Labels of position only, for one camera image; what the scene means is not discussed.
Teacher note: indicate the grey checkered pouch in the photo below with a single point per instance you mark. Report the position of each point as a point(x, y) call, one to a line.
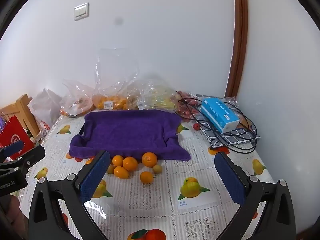
point(240, 135)

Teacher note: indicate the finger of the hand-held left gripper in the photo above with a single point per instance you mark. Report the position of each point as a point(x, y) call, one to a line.
point(15, 148)
point(33, 155)

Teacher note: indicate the clear bag of kumquats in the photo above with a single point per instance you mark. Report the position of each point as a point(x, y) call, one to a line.
point(112, 102)

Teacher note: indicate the small red fruit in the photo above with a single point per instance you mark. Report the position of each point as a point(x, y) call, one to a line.
point(196, 126)

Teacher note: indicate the clear bag of yellow fruit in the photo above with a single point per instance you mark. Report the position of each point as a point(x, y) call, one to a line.
point(160, 97)

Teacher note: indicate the clear bag of tangerines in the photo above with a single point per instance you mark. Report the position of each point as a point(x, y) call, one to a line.
point(77, 97)

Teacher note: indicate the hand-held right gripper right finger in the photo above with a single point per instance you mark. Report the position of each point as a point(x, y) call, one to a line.
point(230, 177)

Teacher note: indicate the fruit print tablecloth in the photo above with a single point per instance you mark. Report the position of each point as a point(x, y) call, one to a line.
point(160, 200)

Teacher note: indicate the wooden chair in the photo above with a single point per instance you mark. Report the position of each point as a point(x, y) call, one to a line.
point(23, 110)

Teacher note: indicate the red paper bag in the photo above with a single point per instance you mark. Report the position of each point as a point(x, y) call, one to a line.
point(12, 132)

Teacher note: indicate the white light switch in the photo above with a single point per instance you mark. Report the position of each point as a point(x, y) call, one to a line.
point(81, 11)

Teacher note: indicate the blue tissue box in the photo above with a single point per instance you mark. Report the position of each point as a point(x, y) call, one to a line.
point(217, 113)

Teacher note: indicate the oval orange kumquat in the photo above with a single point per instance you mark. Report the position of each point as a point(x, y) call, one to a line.
point(121, 172)

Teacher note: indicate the white plastic bag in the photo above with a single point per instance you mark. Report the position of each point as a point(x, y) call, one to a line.
point(43, 105)

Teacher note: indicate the large orange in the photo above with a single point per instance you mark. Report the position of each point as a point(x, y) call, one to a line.
point(149, 159)

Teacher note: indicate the purple towel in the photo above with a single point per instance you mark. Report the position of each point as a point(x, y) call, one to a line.
point(130, 132)

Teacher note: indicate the brown wooden door frame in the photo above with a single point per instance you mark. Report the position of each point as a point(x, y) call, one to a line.
point(240, 30)

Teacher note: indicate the clear bag of brown fruit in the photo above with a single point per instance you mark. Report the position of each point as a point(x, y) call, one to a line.
point(135, 100)

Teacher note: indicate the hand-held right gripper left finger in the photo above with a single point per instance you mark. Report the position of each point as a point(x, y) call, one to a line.
point(95, 177)

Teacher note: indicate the clear bag of red fruit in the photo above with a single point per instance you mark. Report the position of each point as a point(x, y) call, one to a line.
point(186, 108)

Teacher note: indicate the small yellowish fruit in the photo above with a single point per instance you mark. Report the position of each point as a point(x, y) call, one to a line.
point(157, 168)

